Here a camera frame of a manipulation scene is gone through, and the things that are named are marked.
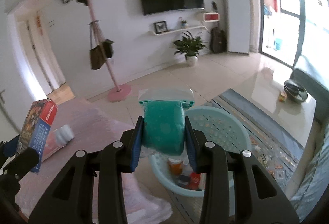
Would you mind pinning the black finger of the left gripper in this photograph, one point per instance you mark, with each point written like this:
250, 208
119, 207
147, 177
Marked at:
13, 173

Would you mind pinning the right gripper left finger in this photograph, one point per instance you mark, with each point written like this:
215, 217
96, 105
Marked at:
69, 197

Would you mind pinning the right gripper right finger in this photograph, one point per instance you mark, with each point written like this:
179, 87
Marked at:
258, 198

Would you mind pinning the red blue card box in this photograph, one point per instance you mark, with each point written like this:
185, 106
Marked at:
36, 128

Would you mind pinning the pink yogurt bottle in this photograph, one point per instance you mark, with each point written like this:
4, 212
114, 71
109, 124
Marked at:
57, 140

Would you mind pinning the teal tissue pack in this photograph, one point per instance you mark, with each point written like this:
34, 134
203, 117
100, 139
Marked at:
164, 119

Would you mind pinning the teal sofa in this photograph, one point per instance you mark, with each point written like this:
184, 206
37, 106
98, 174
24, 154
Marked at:
309, 193

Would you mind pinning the glass coffee table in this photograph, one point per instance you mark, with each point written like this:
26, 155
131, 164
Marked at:
258, 98

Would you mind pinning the light blue laundry basket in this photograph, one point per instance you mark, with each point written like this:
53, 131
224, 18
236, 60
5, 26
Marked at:
219, 127

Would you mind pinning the white interior door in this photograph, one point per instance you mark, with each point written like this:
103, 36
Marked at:
13, 103

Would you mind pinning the dark ashtray bowl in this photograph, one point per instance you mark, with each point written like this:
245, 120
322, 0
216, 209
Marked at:
295, 91

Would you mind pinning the pink coat stand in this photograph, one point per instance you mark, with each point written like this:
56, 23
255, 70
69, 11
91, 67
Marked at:
118, 92

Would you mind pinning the brown hanging bag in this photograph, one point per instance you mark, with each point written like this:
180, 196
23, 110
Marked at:
96, 56

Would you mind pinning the black guitar case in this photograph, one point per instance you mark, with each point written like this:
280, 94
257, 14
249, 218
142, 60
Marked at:
218, 41

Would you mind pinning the black hanging bag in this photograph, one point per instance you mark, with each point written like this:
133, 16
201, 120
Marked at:
108, 48

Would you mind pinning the potted green plant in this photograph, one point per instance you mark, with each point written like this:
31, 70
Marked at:
189, 46

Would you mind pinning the white tall cabinet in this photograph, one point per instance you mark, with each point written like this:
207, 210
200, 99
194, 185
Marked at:
238, 26

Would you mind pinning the red white wall cube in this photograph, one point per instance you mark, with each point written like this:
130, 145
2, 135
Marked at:
211, 17

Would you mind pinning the white curved wall shelf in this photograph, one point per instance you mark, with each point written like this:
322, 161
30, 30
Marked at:
199, 27

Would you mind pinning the black picture frame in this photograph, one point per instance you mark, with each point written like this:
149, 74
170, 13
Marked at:
160, 27

